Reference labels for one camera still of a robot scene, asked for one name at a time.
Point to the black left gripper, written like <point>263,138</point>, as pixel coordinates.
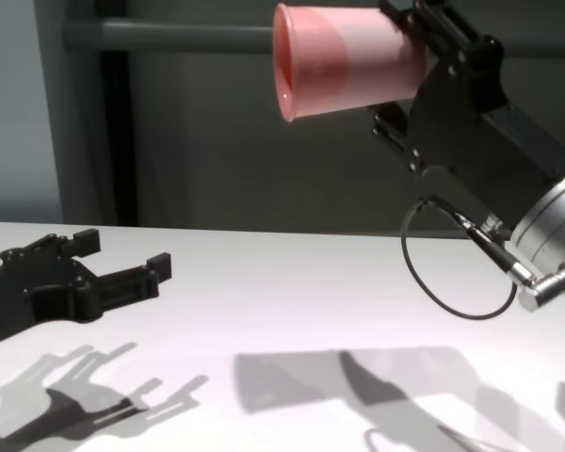
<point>23,292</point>

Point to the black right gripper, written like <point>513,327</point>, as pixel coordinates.
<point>466,132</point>

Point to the pink plastic cup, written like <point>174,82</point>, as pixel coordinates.
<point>348,61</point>

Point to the dark vertical frame post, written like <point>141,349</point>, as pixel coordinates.
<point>117,141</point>

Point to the thick grey horizontal rail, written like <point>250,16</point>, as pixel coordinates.
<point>169,33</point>

